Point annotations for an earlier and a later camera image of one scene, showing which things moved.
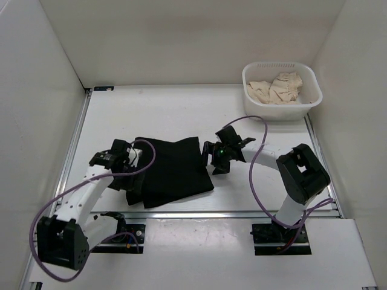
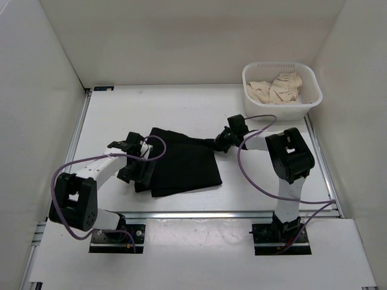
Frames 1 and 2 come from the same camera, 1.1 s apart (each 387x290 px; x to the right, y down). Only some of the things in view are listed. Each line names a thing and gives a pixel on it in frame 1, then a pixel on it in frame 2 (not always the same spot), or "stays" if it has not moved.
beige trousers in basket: (283, 89) stays
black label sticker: (105, 88) stays
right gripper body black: (221, 156) to (224, 141)
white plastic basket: (280, 91) stays
